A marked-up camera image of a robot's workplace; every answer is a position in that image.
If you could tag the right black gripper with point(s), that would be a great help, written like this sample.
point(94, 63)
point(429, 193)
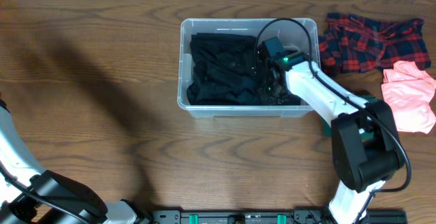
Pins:
point(263, 84)

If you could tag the large black garment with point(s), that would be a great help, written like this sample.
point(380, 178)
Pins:
point(223, 70)

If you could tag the pink garment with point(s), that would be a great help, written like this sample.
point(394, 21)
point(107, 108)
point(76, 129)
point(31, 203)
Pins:
point(409, 91)

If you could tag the dark teal garment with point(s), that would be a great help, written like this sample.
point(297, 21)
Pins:
point(282, 99)

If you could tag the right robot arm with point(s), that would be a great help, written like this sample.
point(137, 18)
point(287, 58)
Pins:
point(366, 149)

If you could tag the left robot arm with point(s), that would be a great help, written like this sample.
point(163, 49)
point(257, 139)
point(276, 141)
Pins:
point(26, 185)

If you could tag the clear plastic storage bin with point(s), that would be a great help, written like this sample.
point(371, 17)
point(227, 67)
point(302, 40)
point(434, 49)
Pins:
point(290, 35)

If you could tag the red plaid flannel shirt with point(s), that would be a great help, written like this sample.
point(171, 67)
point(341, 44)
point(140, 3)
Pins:
point(353, 43)

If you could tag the dark green folded garment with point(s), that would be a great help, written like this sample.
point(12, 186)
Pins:
point(326, 129)

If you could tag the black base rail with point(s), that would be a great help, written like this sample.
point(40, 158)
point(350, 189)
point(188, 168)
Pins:
point(302, 216)

